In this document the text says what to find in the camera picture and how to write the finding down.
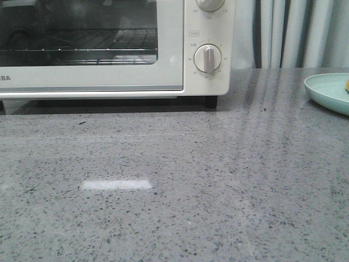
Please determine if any upper temperature knob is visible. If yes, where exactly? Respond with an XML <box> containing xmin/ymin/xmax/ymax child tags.
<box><xmin>196</xmin><ymin>0</ymin><xmax>224</xmax><ymax>12</ymax></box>

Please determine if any lower timer knob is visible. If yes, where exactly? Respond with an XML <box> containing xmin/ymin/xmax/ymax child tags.
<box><xmin>194</xmin><ymin>44</ymin><xmax>222</xmax><ymax>74</ymax></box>

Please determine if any grey white curtain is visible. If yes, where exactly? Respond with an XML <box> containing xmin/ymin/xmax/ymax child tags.
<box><xmin>225</xmin><ymin>1</ymin><xmax>348</xmax><ymax>69</ymax></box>

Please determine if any metal wire oven rack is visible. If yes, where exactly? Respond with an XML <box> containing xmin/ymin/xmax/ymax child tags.
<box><xmin>1</xmin><ymin>29</ymin><xmax>158</xmax><ymax>67</ymax></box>

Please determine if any cream white toaster oven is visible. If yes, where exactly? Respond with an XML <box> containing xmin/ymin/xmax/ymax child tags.
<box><xmin>1</xmin><ymin>1</ymin><xmax>236</xmax><ymax>100</ymax></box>

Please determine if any black oven foot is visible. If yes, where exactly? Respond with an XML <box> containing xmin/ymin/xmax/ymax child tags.
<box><xmin>204</xmin><ymin>96</ymin><xmax>218</xmax><ymax>109</ymax></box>

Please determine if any golden bread roll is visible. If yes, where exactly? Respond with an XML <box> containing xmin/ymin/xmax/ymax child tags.
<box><xmin>345</xmin><ymin>80</ymin><xmax>349</xmax><ymax>92</ymax></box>

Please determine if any mint green plate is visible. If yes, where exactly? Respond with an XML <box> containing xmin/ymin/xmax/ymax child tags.
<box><xmin>304</xmin><ymin>73</ymin><xmax>348</xmax><ymax>116</ymax></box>

